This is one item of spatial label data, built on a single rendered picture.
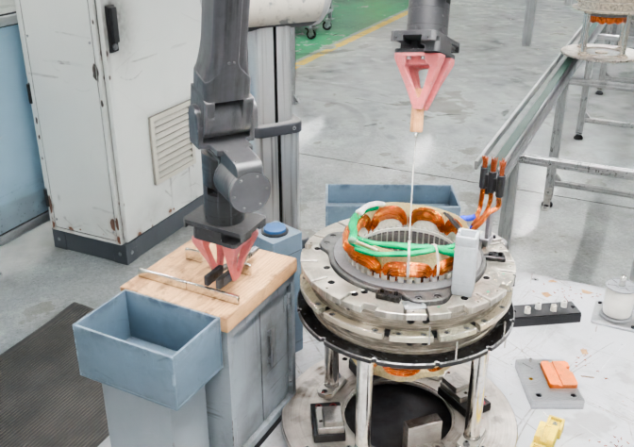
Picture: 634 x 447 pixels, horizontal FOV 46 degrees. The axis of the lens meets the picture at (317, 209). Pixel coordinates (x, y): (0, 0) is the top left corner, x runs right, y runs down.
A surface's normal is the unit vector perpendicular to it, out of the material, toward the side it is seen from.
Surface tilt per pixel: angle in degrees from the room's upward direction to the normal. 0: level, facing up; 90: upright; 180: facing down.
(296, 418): 0
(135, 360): 90
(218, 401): 90
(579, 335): 0
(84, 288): 0
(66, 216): 88
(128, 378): 90
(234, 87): 105
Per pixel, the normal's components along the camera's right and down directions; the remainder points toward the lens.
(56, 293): 0.00, -0.91
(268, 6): 0.44, 0.62
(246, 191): 0.47, 0.40
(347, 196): -0.02, 0.41
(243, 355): 0.89, 0.19
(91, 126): -0.45, 0.37
